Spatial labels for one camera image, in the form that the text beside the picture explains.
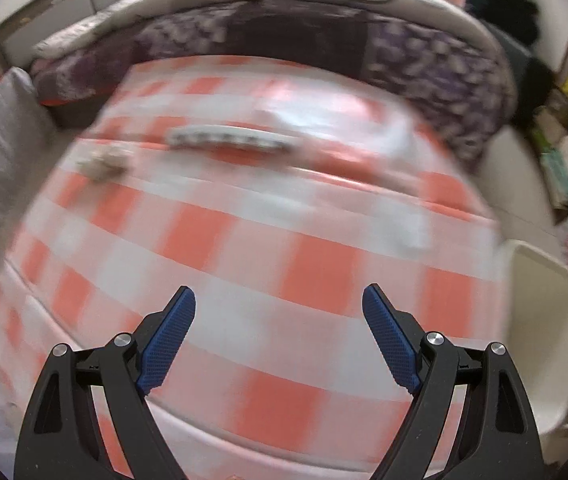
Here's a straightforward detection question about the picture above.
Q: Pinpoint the white tissue wad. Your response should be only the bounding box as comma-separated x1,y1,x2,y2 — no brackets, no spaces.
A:
76,146,133,182

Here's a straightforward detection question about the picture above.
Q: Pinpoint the white plastic trash bin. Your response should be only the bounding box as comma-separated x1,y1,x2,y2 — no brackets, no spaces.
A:
500,240,568,437

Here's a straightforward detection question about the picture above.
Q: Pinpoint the grey pillow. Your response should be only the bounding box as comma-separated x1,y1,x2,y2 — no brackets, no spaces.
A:
0,67,56,226

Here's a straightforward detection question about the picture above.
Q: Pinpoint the red white checkered cloth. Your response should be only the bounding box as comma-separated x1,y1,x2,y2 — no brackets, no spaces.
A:
0,56,506,479

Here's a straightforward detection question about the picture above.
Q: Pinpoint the white foam puzzle strip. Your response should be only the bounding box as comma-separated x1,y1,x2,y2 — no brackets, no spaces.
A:
166,125,299,152

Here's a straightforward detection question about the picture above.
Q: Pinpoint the black cabinet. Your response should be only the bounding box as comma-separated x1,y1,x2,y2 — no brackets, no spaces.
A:
485,22,554,131

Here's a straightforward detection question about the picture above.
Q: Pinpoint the grey bed headboard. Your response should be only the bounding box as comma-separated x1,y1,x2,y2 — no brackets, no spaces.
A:
0,0,119,70

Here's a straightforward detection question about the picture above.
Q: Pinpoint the black clothes pile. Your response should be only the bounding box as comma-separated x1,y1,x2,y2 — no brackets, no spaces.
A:
464,0,540,47

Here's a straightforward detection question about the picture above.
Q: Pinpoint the purple white patterned quilt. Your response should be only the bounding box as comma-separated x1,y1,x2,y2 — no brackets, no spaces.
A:
29,0,517,169

